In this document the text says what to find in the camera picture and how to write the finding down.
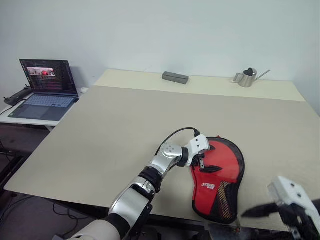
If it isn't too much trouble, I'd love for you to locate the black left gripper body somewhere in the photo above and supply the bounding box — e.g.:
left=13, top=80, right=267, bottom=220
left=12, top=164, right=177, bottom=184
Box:
left=191, top=149, right=208, bottom=172

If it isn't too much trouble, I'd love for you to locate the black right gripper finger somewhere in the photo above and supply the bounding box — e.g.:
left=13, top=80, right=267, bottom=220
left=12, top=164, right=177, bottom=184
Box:
left=241, top=201, right=280, bottom=218

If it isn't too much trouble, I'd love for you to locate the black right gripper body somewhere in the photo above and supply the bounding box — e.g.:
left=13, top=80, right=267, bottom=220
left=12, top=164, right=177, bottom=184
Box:
left=277, top=202, right=313, bottom=240

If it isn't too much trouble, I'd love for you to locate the red and black paddle case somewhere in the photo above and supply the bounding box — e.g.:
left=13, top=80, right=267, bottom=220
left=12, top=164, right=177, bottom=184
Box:
left=189, top=136, right=246, bottom=225

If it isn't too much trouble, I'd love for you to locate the silver metal watering can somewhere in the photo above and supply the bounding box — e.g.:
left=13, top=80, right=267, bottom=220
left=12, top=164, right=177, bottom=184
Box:
left=233, top=67, right=271, bottom=88

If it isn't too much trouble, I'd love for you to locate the grey rectangular box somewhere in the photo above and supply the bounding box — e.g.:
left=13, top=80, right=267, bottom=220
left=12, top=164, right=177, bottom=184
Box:
left=161, top=71, right=190, bottom=86

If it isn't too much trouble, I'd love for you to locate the beige table mat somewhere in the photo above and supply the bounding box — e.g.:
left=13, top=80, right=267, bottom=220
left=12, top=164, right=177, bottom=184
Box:
left=3, top=85, right=320, bottom=232

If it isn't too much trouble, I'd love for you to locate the beige robot torso shell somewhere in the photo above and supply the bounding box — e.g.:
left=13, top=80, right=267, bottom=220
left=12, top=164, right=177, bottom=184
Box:
left=53, top=216, right=132, bottom=240

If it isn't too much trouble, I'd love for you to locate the grey open laptop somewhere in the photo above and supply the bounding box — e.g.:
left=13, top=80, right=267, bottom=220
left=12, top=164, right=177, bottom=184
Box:
left=7, top=58, right=80, bottom=123

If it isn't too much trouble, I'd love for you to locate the white side table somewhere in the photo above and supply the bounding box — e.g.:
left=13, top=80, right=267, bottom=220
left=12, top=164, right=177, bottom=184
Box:
left=0, top=86, right=88, bottom=132

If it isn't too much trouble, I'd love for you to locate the black handheld controller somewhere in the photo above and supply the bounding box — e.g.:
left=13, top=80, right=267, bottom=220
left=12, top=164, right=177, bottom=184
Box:
left=3, top=84, right=33, bottom=106

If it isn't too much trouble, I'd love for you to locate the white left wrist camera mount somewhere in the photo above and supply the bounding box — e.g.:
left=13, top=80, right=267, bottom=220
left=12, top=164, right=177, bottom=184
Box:
left=186, top=134, right=211, bottom=167

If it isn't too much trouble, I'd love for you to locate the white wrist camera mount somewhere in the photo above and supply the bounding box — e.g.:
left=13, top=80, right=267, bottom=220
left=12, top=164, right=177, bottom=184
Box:
left=266, top=175, right=320, bottom=227
left=186, top=134, right=211, bottom=167

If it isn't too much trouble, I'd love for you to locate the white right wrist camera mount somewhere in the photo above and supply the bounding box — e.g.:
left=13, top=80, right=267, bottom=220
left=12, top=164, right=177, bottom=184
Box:
left=266, top=175, right=320, bottom=227

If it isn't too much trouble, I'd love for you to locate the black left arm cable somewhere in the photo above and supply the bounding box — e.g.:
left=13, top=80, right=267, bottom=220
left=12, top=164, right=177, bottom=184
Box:
left=154, top=127, right=201, bottom=157

